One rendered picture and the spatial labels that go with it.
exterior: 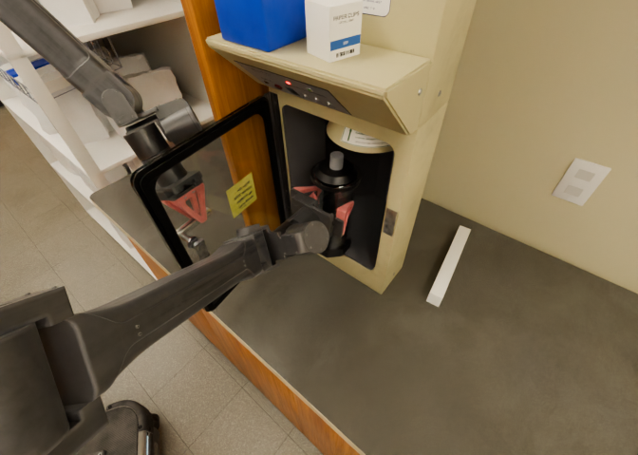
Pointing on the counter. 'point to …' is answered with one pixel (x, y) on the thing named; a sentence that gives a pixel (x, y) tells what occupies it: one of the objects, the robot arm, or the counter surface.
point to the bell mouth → (349, 139)
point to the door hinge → (279, 150)
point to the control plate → (295, 87)
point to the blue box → (262, 9)
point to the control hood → (347, 78)
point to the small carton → (333, 27)
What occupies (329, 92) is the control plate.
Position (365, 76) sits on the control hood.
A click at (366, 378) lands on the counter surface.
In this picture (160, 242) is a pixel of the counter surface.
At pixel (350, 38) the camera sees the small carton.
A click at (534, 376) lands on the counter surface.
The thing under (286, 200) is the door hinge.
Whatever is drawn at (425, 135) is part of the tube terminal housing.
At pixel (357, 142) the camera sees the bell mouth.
